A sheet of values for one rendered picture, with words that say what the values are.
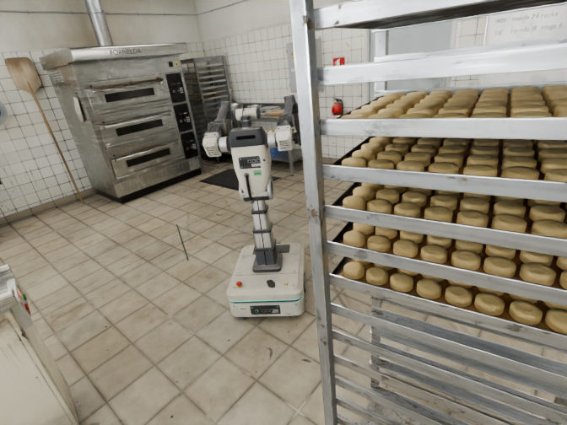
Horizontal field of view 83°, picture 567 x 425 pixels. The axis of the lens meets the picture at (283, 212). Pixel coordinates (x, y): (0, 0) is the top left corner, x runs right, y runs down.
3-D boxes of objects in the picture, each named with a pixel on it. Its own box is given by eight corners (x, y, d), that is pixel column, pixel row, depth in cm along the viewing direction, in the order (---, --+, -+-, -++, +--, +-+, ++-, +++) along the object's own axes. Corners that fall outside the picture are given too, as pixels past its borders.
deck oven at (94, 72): (126, 209, 446) (69, 47, 361) (92, 195, 521) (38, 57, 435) (214, 174, 549) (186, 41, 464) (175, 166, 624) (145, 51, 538)
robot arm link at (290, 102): (282, 94, 237) (295, 90, 235) (286, 110, 246) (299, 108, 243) (275, 121, 204) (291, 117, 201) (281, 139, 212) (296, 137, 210)
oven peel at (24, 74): (72, 207, 478) (2, 57, 408) (71, 207, 480) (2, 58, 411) (93, 200, 497) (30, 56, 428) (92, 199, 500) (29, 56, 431)
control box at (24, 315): (23, 330, 139) (8, 304, 133) (18, 303, 156) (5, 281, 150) (33, 325, 141) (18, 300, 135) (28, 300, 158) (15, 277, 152)
